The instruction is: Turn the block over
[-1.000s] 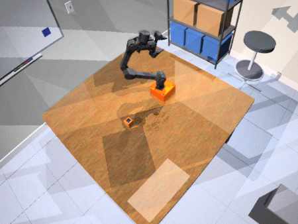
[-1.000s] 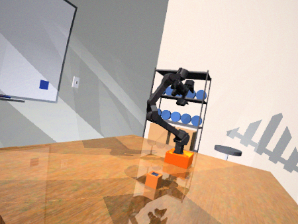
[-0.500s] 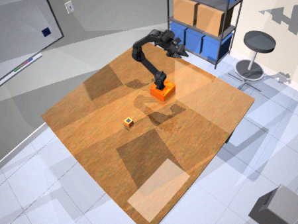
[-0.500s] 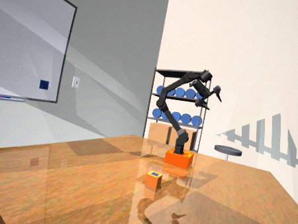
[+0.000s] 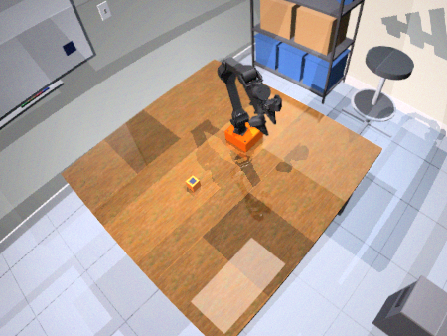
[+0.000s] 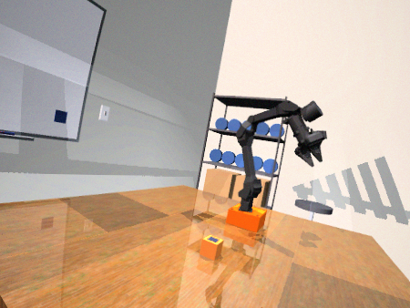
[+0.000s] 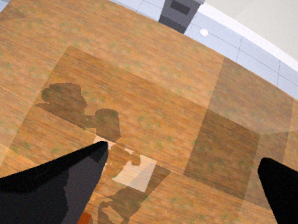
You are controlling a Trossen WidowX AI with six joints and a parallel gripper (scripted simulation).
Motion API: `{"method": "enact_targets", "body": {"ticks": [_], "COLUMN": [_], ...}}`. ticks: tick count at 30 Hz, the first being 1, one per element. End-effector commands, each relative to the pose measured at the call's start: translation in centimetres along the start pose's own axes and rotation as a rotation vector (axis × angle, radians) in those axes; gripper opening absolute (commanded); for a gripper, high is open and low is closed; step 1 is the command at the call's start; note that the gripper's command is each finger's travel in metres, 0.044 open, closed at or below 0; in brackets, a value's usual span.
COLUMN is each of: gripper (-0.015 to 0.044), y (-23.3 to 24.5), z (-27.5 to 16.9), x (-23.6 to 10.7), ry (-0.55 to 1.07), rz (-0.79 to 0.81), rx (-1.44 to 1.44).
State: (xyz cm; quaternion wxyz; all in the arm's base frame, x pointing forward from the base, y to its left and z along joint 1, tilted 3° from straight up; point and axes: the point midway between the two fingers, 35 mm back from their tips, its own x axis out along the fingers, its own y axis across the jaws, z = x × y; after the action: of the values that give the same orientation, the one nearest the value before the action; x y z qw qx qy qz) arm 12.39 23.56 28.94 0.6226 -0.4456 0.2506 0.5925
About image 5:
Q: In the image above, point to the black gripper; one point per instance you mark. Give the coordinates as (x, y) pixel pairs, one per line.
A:
(259, 121)

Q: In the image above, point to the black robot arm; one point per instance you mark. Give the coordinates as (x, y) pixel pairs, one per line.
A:
(251, 79)

